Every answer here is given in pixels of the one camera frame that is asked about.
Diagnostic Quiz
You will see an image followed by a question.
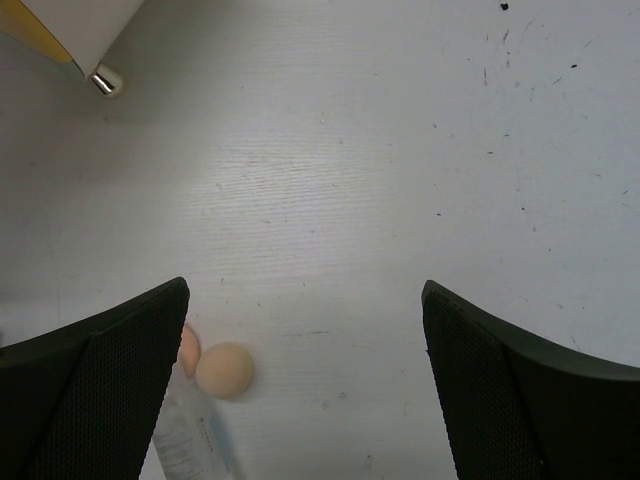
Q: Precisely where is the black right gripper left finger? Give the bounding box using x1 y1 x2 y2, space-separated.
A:
1 277 190 479

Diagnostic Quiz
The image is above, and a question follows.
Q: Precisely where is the cream round drawer organizer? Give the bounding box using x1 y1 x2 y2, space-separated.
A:
21 0 143 98

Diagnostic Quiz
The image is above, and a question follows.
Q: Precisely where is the yellow drawer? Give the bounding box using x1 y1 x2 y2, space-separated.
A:
1 0 73 63

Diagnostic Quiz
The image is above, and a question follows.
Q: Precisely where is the pink makeup sponge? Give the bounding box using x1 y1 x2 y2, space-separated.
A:
178 324 201 379

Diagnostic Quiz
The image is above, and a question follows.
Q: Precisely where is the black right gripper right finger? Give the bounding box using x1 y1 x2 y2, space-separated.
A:
422 280 639 479

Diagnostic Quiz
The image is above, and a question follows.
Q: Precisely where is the clear plastic bottle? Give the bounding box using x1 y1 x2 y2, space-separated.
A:
152 365 241 480

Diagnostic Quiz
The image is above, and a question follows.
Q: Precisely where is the tan makeup sponge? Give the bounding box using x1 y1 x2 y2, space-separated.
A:
195 342 255 400

